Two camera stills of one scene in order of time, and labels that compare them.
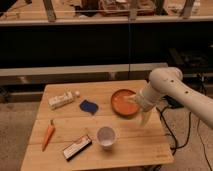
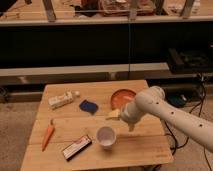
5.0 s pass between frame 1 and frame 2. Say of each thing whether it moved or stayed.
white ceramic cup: stayed
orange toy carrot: stayed
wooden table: stayed
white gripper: moved
